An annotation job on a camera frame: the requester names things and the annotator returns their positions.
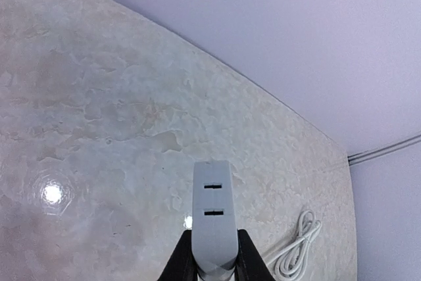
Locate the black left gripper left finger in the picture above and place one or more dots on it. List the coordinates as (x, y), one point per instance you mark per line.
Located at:
(181, 265)

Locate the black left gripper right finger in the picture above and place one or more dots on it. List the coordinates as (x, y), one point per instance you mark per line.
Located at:
(249, 265)

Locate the white plug adapter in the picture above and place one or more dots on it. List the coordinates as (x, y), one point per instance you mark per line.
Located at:
(214, 242)

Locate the right aluminium corner post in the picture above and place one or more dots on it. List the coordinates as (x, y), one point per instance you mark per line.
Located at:
(382, 151)

